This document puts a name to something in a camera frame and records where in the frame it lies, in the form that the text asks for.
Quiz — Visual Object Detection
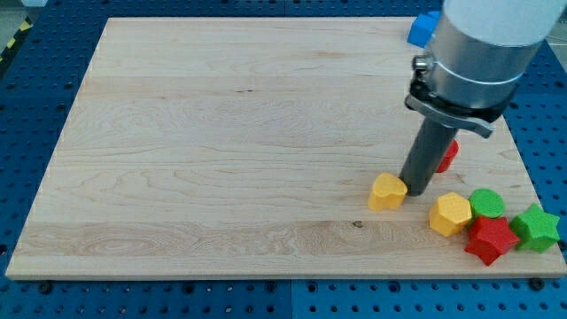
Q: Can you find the red circle block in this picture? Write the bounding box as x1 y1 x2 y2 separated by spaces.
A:
436 139 460 173

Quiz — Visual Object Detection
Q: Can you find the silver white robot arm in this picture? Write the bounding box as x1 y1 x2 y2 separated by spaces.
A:
405 0 566 138

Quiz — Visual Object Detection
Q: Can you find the green circle block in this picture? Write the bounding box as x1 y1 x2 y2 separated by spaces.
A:
467 188 505 228

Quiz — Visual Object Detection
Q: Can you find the light wooden board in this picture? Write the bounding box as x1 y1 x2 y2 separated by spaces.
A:
6 18 566 280

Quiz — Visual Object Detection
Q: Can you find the yellow heart block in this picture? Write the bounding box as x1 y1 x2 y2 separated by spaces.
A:
368 173 408 212

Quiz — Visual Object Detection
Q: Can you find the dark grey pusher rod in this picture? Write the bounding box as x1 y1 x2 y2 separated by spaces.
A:
399 118 458 197

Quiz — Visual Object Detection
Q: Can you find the yellow hexagon block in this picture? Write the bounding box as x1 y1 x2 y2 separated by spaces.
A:
429 192 472 237

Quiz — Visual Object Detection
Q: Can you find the blue cube block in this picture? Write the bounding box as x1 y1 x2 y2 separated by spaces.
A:
407 11 441 48

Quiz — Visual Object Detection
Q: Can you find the red star block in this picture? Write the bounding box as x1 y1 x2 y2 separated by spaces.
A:
464 215 520 266

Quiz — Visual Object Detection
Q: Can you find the green star block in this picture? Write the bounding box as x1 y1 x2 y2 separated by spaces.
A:
509 204 560 253

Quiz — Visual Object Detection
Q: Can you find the yellow black hazard tape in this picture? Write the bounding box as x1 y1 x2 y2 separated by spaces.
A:
1 16 34 66

